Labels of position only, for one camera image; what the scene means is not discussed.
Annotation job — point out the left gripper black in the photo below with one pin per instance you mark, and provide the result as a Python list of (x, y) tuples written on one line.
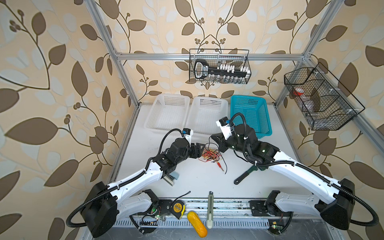
[(199, 152)]

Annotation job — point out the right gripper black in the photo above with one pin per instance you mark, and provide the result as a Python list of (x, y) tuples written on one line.
[(220, 139)]

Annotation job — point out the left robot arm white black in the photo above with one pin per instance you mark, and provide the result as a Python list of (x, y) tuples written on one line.
[(105, 204)]

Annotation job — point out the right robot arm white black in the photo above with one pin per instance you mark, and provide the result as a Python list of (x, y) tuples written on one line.
[(332, 200)]

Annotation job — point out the green black pipe wrench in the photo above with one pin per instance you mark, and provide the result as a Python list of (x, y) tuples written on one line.
[(245, 174)]

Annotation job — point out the grey blue stapler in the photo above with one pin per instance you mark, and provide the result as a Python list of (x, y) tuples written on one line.
[(171, 178)]

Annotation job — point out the teal plastic basket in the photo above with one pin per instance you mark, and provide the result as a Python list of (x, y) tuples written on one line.
[(256, 113)]

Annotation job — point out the middle white plastic basket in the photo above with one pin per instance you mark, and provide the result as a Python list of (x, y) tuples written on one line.
[(204, 114)]

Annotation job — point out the white plastic basket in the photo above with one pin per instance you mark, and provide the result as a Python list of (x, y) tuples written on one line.
[(168, 112), (204, 114)]

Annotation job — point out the left white plastic basket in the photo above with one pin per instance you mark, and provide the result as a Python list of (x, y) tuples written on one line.
[(168, 112)]

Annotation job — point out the white utility knife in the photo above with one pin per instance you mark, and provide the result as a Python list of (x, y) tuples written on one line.
[(210, 210)]

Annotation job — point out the yellow black tape measure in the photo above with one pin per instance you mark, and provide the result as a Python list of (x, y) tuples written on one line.
[(178, 207)]

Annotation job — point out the yellow corn cob toy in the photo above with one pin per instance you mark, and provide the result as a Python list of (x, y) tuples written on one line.
[(197, 224)]

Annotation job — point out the black socket tool set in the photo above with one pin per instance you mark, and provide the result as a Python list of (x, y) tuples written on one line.
[(202, 69)]

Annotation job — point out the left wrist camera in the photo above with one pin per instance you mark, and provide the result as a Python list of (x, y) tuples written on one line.
[(188, 133)]

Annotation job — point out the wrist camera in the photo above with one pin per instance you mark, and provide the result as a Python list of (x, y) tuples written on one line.
[(188, 133), (224, 125)]

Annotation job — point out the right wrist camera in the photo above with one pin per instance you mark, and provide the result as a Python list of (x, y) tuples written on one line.
[(224, 125)]

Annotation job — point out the back black wire basket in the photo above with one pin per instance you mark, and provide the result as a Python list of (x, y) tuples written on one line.
[(224, 56)]

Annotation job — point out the black wire basket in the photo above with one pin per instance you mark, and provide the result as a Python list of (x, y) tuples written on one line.
[(328, 103), (224, 56)]

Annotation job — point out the right black wire basket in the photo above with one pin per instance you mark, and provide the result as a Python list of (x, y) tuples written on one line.
[(328, 103)]

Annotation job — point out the aluminium frame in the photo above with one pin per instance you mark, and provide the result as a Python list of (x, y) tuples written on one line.
[(116, 56)]

